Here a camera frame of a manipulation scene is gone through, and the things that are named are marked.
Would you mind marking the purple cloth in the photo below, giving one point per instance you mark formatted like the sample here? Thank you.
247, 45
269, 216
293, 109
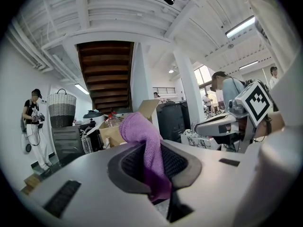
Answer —
144, 136

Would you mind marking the person's right forearm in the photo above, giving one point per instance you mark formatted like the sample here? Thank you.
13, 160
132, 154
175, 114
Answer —
274, 123

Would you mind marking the large clear water jug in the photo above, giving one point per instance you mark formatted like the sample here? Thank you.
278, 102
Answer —
113, 121

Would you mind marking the black drawer cabinet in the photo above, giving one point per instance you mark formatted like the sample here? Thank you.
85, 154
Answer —
68, 141

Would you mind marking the wooden step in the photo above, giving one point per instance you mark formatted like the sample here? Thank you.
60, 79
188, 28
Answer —
30, 184

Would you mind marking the brown cardboard box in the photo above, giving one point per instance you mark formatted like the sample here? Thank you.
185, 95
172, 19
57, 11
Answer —
111, 133

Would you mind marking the wooden staircase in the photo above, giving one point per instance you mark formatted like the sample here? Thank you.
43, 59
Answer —
106, 74

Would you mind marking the black metal railing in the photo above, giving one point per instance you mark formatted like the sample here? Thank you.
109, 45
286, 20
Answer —
163, 90

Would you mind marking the fluorescent tube light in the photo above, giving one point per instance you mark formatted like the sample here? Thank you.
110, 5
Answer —
248, 64
81, 89
240, 27

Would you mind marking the marble pattern box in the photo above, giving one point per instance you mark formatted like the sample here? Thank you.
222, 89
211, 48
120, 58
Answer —
201, 142

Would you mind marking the person's white shirt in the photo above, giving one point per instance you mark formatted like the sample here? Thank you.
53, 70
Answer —
284, 79

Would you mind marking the woven grey white laundry basket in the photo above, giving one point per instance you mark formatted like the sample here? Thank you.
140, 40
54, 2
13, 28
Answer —
62, 110

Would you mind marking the white pillar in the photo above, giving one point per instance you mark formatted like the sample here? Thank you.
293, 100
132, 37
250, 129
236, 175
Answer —
189, 89

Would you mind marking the round ceiling lamp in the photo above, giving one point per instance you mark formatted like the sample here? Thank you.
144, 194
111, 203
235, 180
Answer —
171, 71

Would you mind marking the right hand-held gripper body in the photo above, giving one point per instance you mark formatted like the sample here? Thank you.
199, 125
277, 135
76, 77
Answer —
256, 103

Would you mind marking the tall black cabinet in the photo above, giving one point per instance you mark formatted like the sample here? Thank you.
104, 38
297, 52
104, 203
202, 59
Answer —
172, 122

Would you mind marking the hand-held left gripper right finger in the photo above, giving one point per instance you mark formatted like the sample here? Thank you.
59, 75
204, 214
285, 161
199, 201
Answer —
208, 197

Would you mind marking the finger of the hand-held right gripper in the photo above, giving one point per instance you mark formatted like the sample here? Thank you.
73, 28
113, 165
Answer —
213, 128

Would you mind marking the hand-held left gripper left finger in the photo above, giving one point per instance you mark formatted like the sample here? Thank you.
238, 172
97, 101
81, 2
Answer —
90, 197

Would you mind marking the clear plastic bottle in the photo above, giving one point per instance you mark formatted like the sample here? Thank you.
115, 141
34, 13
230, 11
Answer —
86, 143

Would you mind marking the window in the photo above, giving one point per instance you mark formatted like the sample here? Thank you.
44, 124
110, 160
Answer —
202, 75

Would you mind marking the white rice cooker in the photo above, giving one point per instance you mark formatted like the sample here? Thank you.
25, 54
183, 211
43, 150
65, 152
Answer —
93, 118

